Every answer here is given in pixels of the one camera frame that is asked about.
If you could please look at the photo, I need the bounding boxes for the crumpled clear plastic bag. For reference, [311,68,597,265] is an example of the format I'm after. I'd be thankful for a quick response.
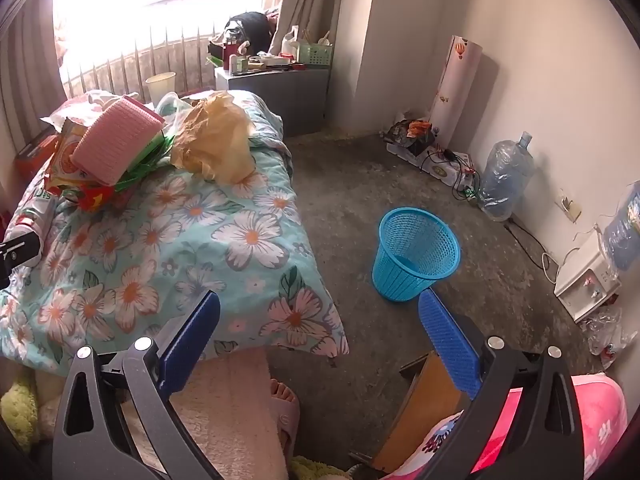
[582,305,638,368]

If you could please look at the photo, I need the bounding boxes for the green plastic basket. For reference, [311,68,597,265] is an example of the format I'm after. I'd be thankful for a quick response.
[297,42,333,68]

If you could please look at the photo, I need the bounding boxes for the large clear water jug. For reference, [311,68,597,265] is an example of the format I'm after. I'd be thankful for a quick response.
[477,131,535,222]

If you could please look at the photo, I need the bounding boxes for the white wallpaper roll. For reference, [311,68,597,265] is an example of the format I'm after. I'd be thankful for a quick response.
[429,35,483,147]

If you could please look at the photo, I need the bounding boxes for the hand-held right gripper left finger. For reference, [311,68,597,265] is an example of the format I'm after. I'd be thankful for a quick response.
[52,290,221,480]

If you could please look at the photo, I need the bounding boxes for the blue plastic wastebasket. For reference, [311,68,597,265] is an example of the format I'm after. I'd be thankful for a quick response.
[371,207,461,303]

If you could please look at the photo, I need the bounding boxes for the green fluffy cloth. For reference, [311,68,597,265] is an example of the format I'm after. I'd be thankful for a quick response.
[0,370,43,453]

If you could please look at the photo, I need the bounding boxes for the large yellow orange packet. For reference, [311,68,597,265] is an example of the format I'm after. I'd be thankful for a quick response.
[47,117,101,193]

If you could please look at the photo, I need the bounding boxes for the black bag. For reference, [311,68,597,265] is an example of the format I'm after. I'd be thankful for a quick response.
[222,11,273,56]

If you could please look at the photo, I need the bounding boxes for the metal window railing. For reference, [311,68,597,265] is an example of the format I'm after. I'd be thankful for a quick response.
[62,0,266,106]

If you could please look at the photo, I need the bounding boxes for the grey cabinet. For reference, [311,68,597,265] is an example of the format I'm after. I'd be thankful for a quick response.
[215,66,331,138]

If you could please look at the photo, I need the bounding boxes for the wooden board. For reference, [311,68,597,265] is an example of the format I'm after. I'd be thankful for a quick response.
[350,351,473,473]

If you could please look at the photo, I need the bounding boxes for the red cardboard box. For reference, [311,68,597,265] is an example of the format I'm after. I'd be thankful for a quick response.
[14,127,61,181]

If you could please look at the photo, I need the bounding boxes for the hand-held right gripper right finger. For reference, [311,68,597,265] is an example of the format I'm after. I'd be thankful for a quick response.
[415,289,586,480]

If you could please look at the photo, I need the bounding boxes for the white bottle red label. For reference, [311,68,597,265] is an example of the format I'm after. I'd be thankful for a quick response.
[14,187,57,236]

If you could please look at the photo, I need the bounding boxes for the black floor cable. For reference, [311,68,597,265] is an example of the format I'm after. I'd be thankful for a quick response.
[505,220,558,281]

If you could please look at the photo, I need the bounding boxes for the red foil wrapper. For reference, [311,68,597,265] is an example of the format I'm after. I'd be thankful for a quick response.
[75,182,117,212]

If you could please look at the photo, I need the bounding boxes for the clear thin plastic bag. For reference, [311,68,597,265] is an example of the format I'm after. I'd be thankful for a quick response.
[155,92,193,136]

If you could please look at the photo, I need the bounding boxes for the white power strip with cables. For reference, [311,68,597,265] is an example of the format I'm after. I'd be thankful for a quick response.
[387,142,476,193]

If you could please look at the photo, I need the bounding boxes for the pink slipper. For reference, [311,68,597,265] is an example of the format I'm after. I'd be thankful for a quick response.
[270,377,302,461]

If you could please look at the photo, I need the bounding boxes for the wall socket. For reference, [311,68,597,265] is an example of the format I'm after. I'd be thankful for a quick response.
[555,192,583,223]

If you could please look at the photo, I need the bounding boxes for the bright green snack bag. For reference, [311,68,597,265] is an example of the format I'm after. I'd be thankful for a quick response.
[115,130,173,193]

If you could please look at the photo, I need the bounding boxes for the yellowish plastic bag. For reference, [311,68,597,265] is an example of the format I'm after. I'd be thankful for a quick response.
[171,91,257,183]

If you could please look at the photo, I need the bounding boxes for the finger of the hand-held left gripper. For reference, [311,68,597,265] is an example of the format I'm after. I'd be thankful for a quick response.
[0,232,42,288]

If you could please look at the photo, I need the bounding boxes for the white water dispenser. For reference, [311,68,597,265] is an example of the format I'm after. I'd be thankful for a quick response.
[554,232,623,323]

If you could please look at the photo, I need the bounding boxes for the white plastic cup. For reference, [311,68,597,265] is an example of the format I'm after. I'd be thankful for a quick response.
[145,72,177,106]

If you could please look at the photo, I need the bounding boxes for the blue water bottle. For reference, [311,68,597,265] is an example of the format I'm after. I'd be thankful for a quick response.
[602,180,640,272]

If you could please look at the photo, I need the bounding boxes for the brown curtain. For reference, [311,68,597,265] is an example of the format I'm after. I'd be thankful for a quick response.
[0,0,68,201]

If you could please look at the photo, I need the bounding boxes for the cream fluffy robe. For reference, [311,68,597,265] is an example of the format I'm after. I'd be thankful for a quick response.
[120,347,291,480]

